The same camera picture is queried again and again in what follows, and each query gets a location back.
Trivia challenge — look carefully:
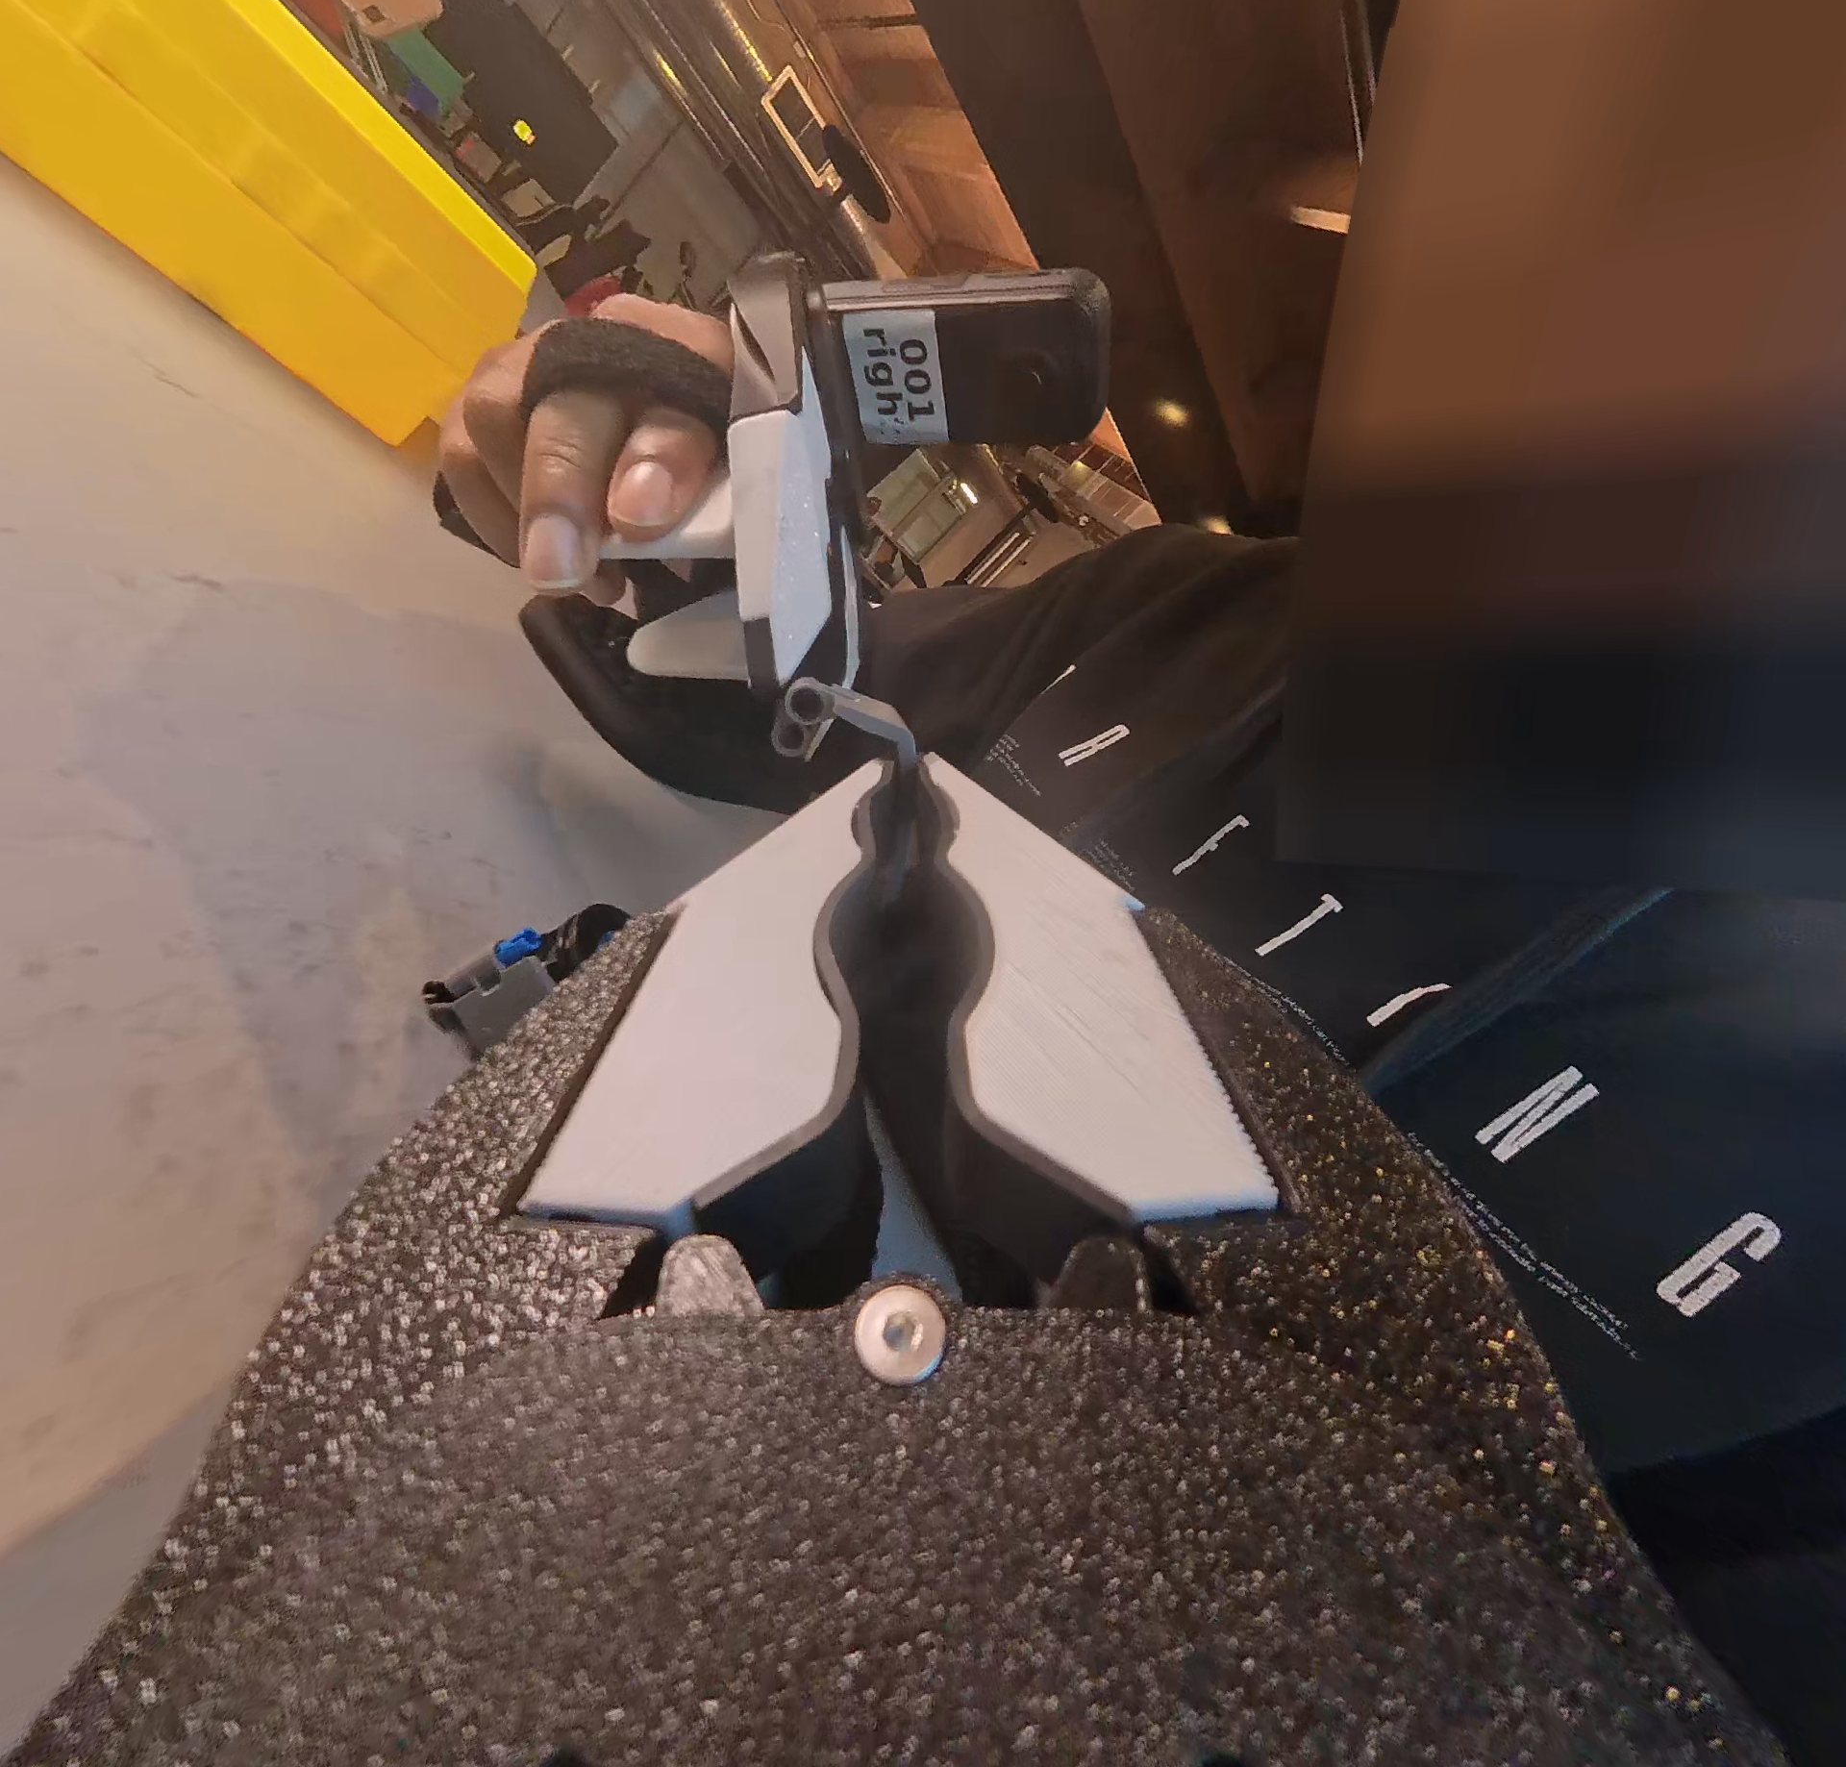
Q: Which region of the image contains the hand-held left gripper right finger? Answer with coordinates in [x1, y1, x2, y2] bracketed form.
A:
[924, 754, 1286, 1218]

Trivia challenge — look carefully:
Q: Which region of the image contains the yellow plastic bin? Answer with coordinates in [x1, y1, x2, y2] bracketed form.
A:
[0, 0, 538, 448]

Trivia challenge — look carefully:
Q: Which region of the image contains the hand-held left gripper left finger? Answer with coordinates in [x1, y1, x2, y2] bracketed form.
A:
[518, 763, 885, 1221]

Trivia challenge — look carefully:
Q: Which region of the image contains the silver ventilation duct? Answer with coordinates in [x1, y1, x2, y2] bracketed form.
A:
[569, 0, 903, 261]

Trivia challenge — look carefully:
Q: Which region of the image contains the grey toy joint assembly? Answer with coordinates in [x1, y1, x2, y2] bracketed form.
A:
[423, 903, 632, 1063]

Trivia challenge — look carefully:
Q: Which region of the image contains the grey angled toy frame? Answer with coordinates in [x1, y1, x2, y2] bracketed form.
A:
[770, 678, 932, 918]

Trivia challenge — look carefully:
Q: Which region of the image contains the grey desk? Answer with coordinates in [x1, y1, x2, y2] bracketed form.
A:
[0, 153, 811, 1639]

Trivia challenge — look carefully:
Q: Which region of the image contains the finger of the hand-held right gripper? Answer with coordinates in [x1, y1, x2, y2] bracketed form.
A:
[726, 403, 866, 705]

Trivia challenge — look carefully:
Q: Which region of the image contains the person's right hand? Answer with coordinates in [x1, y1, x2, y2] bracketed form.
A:
[437, 298, 737, 603]

